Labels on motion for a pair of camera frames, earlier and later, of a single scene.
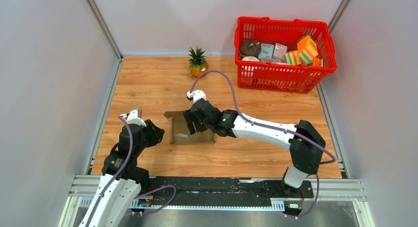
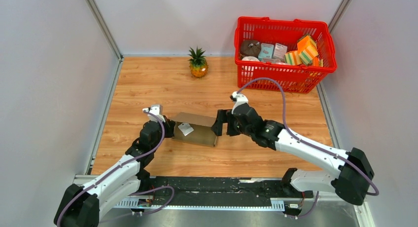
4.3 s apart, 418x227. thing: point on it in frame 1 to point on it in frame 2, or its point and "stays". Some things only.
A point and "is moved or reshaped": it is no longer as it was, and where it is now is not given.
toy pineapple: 197,62 stays
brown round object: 250,48 stays
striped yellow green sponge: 293,58 stays
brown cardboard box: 180,133 is moved or reshaped
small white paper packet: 183,134 to 186,128
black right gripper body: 209,126 to 246,131
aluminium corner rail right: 341,11 stays
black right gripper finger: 191,121 to 222,117
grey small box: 280,51 stays
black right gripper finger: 199,123 to 233,128
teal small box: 266,51 stays
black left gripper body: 147,137 to 168,132
